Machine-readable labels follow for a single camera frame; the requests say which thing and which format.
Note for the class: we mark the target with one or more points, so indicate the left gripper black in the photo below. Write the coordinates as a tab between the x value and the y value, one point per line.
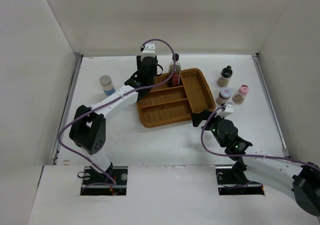
138	60

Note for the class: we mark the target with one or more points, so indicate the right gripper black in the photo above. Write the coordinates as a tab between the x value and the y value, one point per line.
198	117

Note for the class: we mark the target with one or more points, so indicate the dark soy sauce bottle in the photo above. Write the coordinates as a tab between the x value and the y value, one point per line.
175	68

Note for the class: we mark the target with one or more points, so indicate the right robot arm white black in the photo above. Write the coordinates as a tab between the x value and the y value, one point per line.
297	179

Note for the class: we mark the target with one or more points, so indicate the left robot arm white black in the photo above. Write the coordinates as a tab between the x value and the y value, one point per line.
89	132

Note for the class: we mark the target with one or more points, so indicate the brown wicker divided tray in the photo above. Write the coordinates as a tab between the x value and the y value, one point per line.
165	105

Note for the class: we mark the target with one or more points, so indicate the red label spice jar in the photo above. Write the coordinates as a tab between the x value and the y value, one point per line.
224	95

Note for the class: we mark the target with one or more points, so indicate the silver lid blue jar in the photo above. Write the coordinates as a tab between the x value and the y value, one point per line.
107	85

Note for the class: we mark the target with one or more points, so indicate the pink cap spice shaker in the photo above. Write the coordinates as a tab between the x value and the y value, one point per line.
240	95

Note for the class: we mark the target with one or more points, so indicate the black cap pepper shaker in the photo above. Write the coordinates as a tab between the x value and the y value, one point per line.
225	76

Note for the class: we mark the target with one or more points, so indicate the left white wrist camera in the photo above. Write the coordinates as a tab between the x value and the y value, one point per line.
148	50

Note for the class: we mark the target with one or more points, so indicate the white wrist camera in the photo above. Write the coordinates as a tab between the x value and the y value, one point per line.
227	110
148	50

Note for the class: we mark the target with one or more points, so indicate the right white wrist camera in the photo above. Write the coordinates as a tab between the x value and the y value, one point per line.
227	110

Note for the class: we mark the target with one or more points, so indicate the aluminium table edge rail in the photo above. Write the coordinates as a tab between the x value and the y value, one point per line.
69	97

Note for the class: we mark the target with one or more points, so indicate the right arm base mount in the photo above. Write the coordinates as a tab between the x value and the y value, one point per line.
231	181

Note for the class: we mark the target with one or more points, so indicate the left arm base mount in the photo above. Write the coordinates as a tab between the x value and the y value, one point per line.
94	183

